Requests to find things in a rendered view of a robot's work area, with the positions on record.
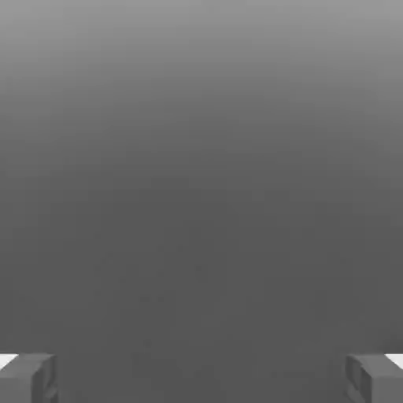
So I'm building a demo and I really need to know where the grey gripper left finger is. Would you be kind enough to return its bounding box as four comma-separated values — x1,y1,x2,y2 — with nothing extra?
0,353,60,403

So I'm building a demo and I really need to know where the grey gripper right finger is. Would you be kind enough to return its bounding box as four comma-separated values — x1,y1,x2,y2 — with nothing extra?
344,353,403,403

